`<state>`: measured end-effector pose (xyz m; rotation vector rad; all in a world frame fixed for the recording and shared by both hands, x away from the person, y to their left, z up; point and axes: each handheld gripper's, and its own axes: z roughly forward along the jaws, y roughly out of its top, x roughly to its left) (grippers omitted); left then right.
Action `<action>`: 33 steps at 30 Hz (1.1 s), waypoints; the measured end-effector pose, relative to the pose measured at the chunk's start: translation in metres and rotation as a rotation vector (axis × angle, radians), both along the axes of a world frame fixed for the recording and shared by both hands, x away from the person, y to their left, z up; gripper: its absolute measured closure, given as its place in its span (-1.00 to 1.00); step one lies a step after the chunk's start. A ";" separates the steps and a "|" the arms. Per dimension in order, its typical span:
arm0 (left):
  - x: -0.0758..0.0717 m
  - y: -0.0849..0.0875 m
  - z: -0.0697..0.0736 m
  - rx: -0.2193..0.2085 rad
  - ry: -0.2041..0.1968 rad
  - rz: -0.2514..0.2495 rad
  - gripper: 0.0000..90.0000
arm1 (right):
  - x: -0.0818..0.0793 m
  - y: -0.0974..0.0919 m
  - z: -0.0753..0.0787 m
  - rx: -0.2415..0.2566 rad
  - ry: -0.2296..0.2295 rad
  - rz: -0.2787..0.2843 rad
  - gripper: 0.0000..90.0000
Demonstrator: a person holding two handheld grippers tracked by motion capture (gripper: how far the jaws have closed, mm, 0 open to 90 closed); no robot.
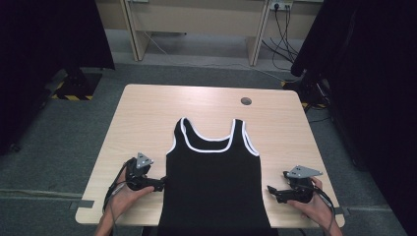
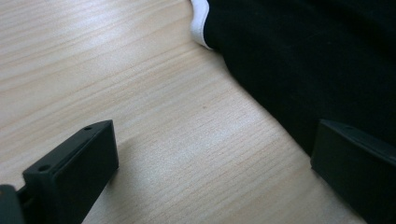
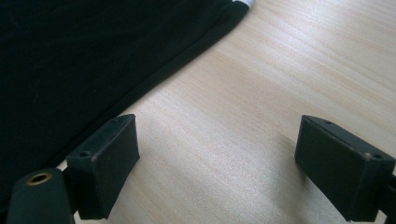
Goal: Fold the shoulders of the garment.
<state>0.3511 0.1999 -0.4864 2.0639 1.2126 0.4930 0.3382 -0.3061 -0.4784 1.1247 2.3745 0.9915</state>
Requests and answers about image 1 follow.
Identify white wall power socket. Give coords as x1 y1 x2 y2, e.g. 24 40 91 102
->
268 0 294 11

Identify right hand-held gripper cable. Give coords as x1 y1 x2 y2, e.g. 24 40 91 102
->
310 184 336 236

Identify black power cables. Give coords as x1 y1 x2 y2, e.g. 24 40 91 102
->
261 4 301 72

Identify person's right hand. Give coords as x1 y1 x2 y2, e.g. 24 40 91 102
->
287 176 332 228

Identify black stand base striped tape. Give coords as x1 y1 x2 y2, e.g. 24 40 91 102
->
280 69 331 112
48 67 103 102

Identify thin white floor cable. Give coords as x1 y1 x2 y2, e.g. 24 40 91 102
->
143 30 298 84

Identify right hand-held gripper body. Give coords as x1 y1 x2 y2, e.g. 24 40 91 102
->
282 165 325 205

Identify grey floor tape strip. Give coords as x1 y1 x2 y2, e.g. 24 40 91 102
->
68 199 95 210
333 206 351 217

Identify black curtain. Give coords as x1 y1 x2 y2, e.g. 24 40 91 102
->
0 0 116 155
290 0 417 236

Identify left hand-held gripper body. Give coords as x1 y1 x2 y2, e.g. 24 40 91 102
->
125 151 155 192

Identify black tank top white trim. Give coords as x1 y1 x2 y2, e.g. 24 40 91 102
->
156 116 279 236

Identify person's left hand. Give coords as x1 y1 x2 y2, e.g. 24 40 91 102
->
108 169 155 218

